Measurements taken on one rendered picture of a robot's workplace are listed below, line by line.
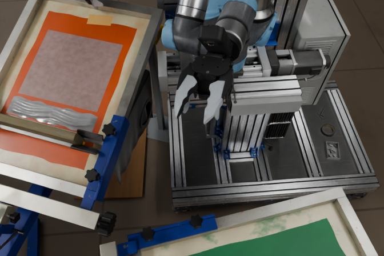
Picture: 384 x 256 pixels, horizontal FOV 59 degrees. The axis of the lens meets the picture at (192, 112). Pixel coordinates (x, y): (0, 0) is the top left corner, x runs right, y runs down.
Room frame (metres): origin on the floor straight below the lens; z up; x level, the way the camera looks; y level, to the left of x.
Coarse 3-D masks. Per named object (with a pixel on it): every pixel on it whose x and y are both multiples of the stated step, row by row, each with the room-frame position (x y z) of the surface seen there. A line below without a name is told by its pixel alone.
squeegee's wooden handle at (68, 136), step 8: (0, 120) 0.66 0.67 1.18; (8, 120) 0.66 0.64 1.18; (16, 120) 0.66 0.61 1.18; (24, 120) 0.66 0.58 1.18; (16, 128) 0.67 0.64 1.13; (24, 128) 0.64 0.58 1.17; (32, 128) 0.63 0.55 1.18; (40, 128) 0.63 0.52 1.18; (48, 128) 0.63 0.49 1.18; (56, 128) 0.63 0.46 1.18; (48, 136) 0.62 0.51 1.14; (56, 136) 0.60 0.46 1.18; (64, 136) 0.60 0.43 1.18; (72, 136) 0.60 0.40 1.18; (80, 136) 0.62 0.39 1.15; (80, 144) 0.60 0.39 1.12
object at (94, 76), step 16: (96, 32) 1.09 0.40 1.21; (112, 32) 1.08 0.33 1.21; (128, 32) 1.08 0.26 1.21; (80, 48) 1.02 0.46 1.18; (96, 48) 1.01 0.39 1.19; (112, 48) 1.01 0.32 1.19; (128, 48) 1.01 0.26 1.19; (80, 64) 0.95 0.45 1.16; (96, 64) 0.94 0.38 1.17; (112, 64) 0.94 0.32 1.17; (80, 80) 0.88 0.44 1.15; (96, 80) 0.87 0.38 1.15; (112, 80) 0.87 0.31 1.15; (64, 96) 0.81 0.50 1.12; (80, 96) 0.81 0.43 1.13; (96, 96) 0.81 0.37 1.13; (112, 96) 0.80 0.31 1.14; (80, 112) 0.75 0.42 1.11; (96, 112) 0.74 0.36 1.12; (64, 128) 0.69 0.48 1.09; (96, 128) 0.68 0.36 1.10; (48, 144) 0.63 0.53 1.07; (48, 160) 0.57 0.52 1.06; (64, 160) 0.57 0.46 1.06; (80, 160) 0.57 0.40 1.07
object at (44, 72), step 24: (48, 24) 1.14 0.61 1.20; (72, 24) 1.13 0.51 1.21; (48, 48) 1.03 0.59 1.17; (72, 48) 1.02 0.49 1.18; (24, 72) 0.92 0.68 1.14; (48, 72) 0.92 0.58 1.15; (24, 96) 0.82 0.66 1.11; (48, 96) 0.82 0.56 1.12; (48, 120) 0.72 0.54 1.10; (0, 144) 0.64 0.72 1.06; (24, 144) 0.63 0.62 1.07
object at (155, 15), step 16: (32, 0) 1.23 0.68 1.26; (48, 0) 1.26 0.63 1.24; (64, 0) 1.23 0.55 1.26; (80, 0) 1.21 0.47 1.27; (112, 0) 1.20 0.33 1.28; (32, 16) 1.17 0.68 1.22; (144, 16) 1.13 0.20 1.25; (160, 16) 1.11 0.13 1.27; (16, 32) 1.08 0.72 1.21; (16, 48) 1.02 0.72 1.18; (144, 48) 0.97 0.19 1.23; (0, 64) 0.94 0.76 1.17; (144, 64) 0.91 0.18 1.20; (0, 80) 0.88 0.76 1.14; (128, 80) 0.84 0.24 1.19; (128, 96) 0.78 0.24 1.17; (128, 112) 0.73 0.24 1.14; (16, 176) 0.50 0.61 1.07; (32, 176) 0.50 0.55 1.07; (48, 176) 0.50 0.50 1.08; (64, 192) 0.45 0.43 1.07; (80, 192) 0.44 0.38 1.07
